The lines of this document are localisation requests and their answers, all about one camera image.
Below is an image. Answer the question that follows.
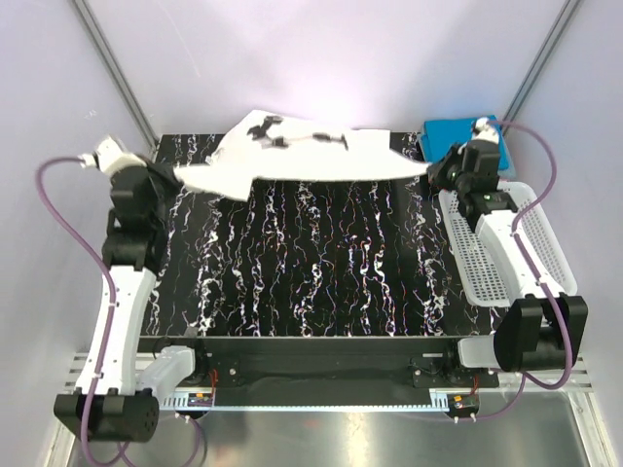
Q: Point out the white t-shirt with print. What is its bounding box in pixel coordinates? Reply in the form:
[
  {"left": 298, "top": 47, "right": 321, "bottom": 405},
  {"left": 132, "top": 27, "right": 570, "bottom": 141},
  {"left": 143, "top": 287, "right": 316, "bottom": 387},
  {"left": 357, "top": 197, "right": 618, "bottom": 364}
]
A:
[{"left": 173, "top": 110, "right": 428, "bottom": 200}]

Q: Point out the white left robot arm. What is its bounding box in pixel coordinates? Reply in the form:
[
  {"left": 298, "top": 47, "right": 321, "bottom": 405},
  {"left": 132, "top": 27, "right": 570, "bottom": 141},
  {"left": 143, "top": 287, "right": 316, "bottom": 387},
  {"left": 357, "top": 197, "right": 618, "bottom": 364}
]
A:
[{"left": 54, "top": 162, "right": 210, "bottom": 443}]

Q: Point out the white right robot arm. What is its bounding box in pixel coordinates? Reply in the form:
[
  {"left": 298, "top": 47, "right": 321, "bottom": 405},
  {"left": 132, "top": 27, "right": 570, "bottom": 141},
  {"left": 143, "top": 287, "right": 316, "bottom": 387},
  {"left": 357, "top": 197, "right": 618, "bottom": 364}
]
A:
[{"left": 426, "top": 140, "right": 588, "bottom": 386}]

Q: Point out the folded blue t-shirt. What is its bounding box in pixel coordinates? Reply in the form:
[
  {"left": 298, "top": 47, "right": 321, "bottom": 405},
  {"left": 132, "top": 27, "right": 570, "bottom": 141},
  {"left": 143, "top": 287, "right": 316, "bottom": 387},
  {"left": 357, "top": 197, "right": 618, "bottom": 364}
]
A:
[{"left": 419, "top": 117, "right": 515, "bottom": 178}]

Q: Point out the white plastic laundry basket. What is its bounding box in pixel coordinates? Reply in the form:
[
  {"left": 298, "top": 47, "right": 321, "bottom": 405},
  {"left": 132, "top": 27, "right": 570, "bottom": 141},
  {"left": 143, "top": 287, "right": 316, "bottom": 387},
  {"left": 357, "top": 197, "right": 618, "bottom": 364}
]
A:
[{"left": 439, "top": 191, "right": 577, "bottom": 307}]

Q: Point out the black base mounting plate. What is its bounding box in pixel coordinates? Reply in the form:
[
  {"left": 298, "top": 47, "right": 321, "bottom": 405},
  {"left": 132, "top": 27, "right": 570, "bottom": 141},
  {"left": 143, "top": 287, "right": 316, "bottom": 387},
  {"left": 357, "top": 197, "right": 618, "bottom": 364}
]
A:
[{"left": 139, "top": 337, "right": 469, "bottom": 399}]

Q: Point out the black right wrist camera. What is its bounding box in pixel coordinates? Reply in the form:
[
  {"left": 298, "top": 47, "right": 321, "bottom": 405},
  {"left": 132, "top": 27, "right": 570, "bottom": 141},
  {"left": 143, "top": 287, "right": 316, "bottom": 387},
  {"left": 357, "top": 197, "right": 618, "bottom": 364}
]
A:
[{"left": 464, "top": 117, "right": 501, "bottom": 169}]

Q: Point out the right aluminium corner post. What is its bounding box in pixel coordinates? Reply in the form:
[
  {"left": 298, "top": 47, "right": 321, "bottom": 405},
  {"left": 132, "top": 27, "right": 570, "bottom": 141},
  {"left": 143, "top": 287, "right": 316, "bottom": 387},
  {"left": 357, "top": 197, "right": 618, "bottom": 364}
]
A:
[{"left": 504, "top": 0, "right": 584, "bottom": 122}]

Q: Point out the aluminium corner post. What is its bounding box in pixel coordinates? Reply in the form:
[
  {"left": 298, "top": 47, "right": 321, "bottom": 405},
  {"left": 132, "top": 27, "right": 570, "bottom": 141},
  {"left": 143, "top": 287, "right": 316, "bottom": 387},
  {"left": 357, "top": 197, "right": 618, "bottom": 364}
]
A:
[
  {"left": 504, "top": 0, "right": 584, "bottom": 122},
  {"left": 69, "top": 0, "right": 160, "bottom": 151}
]

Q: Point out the aluminium frame rail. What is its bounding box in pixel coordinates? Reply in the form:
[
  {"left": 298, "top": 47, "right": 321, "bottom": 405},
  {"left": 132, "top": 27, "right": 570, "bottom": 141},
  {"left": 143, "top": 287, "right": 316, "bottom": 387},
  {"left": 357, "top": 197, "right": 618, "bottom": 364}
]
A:
[{"left": 64, "top": 353, "right": 592, "bottom": 393}]

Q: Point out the left aluminium corner post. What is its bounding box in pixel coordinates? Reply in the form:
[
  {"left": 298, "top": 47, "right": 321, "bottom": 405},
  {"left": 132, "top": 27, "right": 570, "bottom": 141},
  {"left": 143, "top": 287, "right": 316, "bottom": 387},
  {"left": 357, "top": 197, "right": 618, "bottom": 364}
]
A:
[{"left": 69, "top": 0, "right": 160, "bottom": 151}]

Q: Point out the white slotted cable duct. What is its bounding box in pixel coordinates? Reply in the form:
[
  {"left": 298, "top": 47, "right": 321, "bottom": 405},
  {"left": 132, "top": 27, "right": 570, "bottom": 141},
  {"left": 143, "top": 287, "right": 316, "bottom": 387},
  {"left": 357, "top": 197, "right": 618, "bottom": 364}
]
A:
[{"left": 160, "top": 390, "right": 449, "bottom": 413}]

